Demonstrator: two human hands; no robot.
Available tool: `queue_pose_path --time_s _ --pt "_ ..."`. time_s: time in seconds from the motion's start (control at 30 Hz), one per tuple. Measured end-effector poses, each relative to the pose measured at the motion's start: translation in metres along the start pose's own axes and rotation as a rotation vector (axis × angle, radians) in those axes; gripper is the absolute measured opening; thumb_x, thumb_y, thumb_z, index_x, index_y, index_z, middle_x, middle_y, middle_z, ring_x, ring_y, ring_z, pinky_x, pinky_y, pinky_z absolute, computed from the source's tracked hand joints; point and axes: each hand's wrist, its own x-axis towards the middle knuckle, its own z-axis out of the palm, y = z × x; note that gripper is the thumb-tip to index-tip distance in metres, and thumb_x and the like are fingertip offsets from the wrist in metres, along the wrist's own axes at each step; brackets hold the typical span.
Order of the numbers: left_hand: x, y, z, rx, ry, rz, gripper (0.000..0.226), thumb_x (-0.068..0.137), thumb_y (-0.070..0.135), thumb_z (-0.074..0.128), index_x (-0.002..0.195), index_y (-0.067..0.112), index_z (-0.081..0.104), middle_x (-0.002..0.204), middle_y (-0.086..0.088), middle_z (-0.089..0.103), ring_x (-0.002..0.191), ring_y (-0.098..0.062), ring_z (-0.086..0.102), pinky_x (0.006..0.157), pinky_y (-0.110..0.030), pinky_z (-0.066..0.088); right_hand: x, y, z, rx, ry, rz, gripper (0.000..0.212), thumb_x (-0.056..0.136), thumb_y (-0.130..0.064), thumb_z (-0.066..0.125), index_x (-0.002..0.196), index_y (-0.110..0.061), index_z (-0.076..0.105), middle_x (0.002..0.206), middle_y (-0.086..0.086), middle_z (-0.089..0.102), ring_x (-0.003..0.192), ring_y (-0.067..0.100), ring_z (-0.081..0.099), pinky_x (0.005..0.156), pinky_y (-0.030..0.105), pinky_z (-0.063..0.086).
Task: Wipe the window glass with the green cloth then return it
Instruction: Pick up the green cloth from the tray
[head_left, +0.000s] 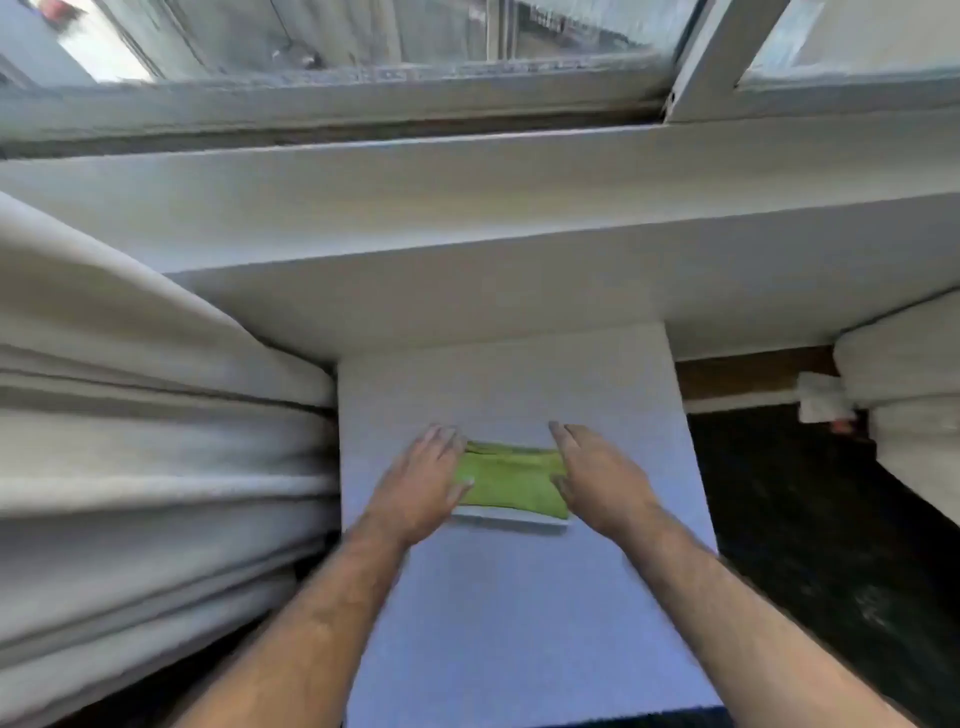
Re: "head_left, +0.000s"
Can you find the person's left hand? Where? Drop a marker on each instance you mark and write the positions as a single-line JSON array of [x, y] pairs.
[[416, 487]]

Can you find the green cleaning cloth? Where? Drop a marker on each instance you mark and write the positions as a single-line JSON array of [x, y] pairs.
[[510, 480]]

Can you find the white window sill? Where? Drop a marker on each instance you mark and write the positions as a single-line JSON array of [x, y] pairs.
[[480, 240]]

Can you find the large window glass pane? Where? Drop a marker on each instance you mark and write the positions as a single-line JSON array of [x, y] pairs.
[[420, 30]]

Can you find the person's left forearm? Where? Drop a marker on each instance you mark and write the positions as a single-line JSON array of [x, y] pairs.
[[315, 637]]

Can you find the small white curtain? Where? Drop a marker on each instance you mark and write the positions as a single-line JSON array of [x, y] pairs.
[[915, 390]]

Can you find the person's right hand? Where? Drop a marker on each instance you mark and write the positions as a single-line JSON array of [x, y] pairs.
[[604, 487]]

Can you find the brown wooden baseboard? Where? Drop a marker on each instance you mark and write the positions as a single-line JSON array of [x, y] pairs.
[[750, 373]]

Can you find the large white curtain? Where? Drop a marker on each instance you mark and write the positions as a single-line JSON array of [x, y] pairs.
[[150, 465]]

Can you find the white table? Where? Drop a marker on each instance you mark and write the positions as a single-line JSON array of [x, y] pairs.
[[510, 615]]

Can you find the person's right forearm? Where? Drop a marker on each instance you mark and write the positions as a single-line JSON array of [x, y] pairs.
[[750, 637]]

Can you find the white window frame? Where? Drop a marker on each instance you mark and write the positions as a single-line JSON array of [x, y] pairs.
[[720, 60]]

